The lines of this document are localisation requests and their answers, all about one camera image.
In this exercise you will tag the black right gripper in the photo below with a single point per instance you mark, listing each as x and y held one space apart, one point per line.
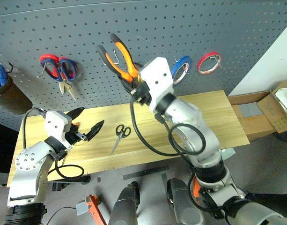
142 93

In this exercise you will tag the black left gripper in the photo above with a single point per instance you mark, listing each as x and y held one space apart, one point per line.
74 134

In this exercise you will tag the orange and black pliers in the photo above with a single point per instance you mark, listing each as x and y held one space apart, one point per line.
124 56

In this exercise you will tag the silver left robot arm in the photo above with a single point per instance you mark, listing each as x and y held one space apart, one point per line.
28 168

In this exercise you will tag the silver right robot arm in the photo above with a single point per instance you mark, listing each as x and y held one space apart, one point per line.
192 117

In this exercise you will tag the silver pegboard hook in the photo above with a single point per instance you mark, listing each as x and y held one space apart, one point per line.
217 60
41 72
116 57
177 59

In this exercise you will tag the blue tape roll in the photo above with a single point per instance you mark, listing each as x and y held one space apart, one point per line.
180 66

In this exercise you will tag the grey pegboard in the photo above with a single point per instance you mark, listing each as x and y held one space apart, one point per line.
157 23

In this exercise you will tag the red tape roll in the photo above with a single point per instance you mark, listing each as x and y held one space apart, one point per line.
207 59

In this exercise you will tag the black tape strip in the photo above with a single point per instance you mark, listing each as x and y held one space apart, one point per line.
145 172

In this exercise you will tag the grey tape patch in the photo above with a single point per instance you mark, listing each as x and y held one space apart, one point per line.
81 208

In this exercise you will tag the black pegboard hook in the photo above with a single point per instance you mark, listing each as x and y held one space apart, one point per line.
11 68

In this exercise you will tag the black scissors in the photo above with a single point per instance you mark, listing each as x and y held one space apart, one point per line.
121 134

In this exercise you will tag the red and blue scissors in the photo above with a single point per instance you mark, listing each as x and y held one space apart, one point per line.
63 70

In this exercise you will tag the brown cup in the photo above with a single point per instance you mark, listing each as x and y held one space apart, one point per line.
11 96

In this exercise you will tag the orange and black clamp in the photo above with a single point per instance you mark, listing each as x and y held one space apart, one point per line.
95 208

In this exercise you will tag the dark rounded robot leg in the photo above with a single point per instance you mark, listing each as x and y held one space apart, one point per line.
183 204
124 206

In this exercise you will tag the brown cardboard box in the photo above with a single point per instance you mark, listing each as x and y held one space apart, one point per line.
253 117

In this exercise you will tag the white plastic bag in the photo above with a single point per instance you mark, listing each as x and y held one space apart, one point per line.
284 98

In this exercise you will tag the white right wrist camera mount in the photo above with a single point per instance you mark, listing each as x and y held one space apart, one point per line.
158 77

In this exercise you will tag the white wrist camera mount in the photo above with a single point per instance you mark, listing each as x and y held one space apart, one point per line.
55 123
158 77

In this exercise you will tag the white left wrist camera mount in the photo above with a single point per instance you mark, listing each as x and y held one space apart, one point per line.
55 123

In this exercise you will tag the silver metal table bracket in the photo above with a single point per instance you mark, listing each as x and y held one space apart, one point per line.
227 153

